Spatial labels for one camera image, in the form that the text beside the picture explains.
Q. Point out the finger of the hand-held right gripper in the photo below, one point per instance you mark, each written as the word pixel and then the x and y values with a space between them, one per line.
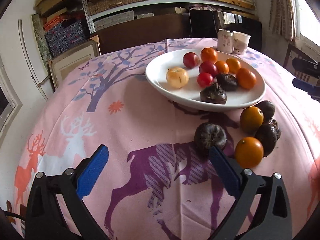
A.
pixel 303 86
pixel 306 65

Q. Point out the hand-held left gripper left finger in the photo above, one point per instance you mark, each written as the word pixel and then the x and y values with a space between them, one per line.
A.
pixel 92 172

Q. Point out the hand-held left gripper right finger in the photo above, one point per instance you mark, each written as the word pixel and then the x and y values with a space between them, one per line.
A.
pixel 225 172

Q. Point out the dark brown water chestnut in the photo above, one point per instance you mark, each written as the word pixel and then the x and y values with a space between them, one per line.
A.
pixel 267 137
pixel 210 136
pixel 268 108
pixel 275 127
pixel 213 94
pixel 226 81

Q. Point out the large orange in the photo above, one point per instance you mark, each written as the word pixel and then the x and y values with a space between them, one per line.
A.
pixel 246 78

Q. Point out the yellowish orange with dark spot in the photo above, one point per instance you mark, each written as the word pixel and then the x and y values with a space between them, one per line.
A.
pixel 251 119

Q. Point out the small orange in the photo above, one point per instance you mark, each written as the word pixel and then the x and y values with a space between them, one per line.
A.
pixel 221 66

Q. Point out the white round plate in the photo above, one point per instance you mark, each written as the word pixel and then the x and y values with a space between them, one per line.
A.
pixel 175 95

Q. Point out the red cherry tomato front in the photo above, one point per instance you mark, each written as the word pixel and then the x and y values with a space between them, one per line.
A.
pixel 205 79

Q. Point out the pale yellow round fruit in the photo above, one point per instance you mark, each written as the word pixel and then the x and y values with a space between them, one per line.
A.
pixel 177 77

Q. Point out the dark wooden chair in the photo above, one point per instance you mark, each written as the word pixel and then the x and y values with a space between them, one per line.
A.
pixel 288 57

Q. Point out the pink deer print tablecloth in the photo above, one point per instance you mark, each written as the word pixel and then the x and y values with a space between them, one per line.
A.
pixel 125 130

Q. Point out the beige woven blind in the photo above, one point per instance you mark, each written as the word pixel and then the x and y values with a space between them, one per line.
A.
pixel 282 12

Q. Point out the white paper cup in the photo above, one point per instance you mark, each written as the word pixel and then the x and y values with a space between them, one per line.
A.
pixel 241 43

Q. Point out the white yogurt cup left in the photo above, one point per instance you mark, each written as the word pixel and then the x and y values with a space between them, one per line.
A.
pixel 224 42

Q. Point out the sliding glass window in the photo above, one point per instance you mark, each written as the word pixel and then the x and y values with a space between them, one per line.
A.
pixel 7 105

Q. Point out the black panel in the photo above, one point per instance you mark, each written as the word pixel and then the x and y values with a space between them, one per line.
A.
pixel 205 25

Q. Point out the white leaning board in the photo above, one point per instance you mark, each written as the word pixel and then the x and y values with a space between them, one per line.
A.
pixel 30 62

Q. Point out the pile of assorted patterned boxes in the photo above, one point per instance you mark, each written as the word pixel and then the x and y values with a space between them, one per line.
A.
pixel 65 35

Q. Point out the grey marbled board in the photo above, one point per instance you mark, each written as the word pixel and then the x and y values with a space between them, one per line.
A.
pixel 38 40

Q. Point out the white metal shelf rack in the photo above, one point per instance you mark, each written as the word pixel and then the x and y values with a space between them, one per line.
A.
pixel 125 9

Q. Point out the pale wooden picture frame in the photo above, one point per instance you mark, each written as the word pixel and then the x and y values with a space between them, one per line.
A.
pixel 62 67

